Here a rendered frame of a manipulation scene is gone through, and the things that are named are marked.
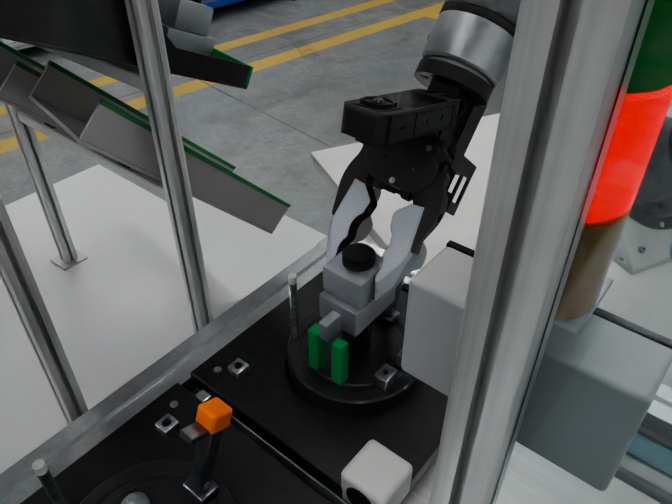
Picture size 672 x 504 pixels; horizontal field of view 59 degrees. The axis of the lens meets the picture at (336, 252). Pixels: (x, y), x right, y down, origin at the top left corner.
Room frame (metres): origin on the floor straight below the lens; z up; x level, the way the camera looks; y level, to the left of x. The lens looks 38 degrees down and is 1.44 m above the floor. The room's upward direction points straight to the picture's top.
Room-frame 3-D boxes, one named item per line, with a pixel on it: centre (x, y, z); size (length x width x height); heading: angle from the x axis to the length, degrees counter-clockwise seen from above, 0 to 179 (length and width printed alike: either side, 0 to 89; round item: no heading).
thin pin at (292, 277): (0.43, 0.04, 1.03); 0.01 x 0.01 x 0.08
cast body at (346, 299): (0.41, -0.01, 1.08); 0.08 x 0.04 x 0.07; 141
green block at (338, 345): (0.37, 0.00, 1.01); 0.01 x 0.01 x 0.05; 51
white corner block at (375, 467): (0.28, -0.03, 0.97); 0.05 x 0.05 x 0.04; 51
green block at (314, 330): (0.39, 0.02, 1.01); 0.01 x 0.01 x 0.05; 51
